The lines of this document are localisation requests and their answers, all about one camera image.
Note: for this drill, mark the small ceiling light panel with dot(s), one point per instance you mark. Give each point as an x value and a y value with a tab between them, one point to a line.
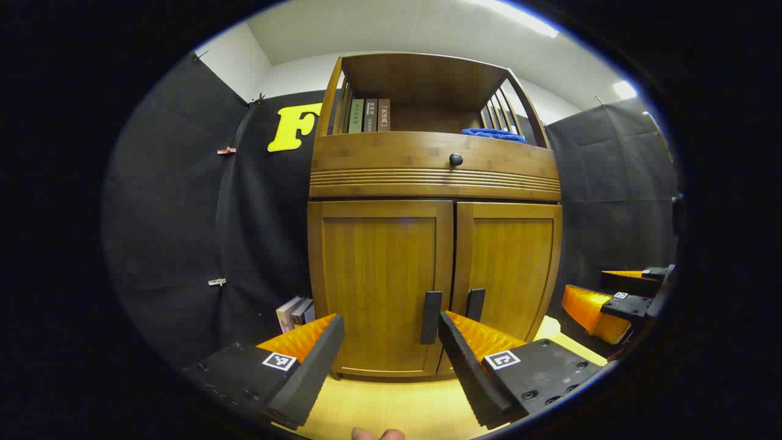
624	90

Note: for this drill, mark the dark grey book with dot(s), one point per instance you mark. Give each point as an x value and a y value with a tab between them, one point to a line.
300	311

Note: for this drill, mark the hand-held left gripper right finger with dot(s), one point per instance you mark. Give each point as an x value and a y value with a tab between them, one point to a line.
467	379

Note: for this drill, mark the wooden drawer with black knob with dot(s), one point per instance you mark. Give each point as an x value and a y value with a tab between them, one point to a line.
379	159

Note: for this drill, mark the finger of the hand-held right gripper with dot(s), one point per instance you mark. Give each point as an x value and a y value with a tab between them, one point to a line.
629	284
632	307

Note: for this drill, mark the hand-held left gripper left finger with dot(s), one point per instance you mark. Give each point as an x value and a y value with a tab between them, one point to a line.
308	379

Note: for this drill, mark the blue folded cloth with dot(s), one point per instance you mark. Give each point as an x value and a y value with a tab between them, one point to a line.
495	134

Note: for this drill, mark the wooden double-door shoe cabinet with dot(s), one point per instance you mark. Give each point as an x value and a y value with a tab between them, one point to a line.
421	76

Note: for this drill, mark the black backdrop cloth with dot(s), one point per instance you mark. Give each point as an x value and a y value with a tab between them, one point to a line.
171	214

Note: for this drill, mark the pale pink book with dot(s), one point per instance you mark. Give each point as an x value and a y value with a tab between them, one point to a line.
286	315

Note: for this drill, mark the blue book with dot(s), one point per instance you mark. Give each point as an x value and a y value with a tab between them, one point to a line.
310	313

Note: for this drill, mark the reddish brown book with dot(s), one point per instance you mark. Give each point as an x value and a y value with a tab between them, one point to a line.
383	115

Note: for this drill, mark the dark brown book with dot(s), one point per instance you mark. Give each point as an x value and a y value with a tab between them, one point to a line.
371	115

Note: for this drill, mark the wooden shoe cabinet door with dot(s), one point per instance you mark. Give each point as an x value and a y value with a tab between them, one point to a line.
372	275
513	263

